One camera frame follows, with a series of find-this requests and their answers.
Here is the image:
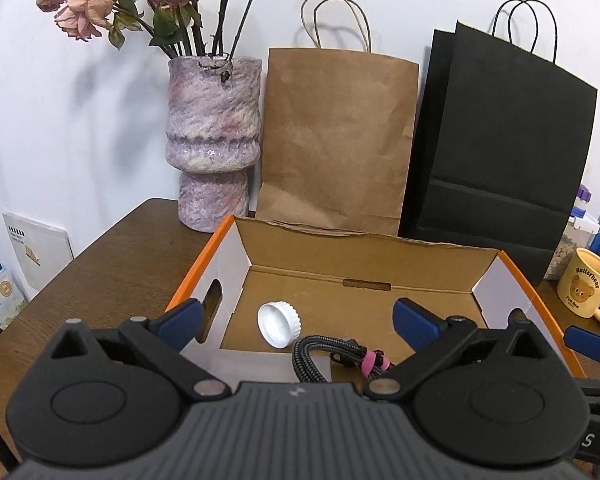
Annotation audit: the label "braided black white cable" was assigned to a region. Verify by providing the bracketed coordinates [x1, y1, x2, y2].
[291, 334, 394, 385]

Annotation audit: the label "blue ridged bottle cap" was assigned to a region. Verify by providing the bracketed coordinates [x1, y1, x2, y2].
[257, 301, 302, 349]

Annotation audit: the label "yellow bear mug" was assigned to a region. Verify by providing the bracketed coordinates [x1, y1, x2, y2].
[557, 248, 600, 322]

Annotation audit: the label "black paper bag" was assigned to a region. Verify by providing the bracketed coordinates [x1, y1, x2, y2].
[398, 24, 597, 284]

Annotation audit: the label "clear jar white lid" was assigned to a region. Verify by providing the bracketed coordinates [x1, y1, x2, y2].
[544, 212, 600, 281]

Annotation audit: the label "purple lid container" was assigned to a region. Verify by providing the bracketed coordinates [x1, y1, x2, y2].
[571, 184, 592, 218]

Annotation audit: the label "brown paper bag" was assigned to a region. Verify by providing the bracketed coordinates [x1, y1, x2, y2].
[256, 0, 419, 235]

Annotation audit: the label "dried pink roses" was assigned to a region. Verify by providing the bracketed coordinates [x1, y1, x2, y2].
[35, 0, 253, 66]

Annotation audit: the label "purple textured vase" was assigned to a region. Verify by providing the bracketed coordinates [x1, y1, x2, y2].
[166, 56, 262, 233]

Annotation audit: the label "red cardboard pumpkin box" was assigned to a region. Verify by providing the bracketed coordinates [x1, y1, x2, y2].
[169, 217, 585, 382]

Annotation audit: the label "white booklet by wall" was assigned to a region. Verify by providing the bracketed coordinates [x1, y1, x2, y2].
[3, 212, 74, 292]

